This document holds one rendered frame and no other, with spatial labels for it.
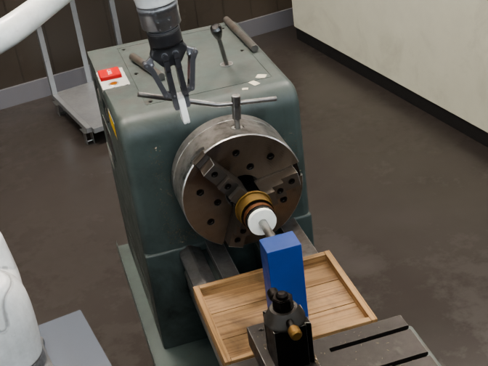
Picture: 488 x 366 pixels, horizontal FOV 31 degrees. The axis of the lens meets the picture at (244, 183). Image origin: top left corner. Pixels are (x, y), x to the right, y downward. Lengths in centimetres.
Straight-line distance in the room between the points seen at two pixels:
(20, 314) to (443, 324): 183
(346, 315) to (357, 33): 341
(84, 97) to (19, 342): 338
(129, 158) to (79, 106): 301
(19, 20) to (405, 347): 104
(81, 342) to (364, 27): 331
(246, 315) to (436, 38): 281
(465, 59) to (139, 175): 254
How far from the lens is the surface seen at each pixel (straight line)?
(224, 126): 219
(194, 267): 235
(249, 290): 220
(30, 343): 215
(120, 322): 364
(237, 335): 208
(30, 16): 193
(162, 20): 195
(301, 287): 201
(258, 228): 209
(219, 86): 237
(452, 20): 455
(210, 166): 212
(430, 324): 346
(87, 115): 514
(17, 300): 210
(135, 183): 231
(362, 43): 532
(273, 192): 214
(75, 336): 240
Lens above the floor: 221
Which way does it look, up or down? 30 degrees down
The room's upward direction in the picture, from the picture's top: 8 degrees counter-clockwise
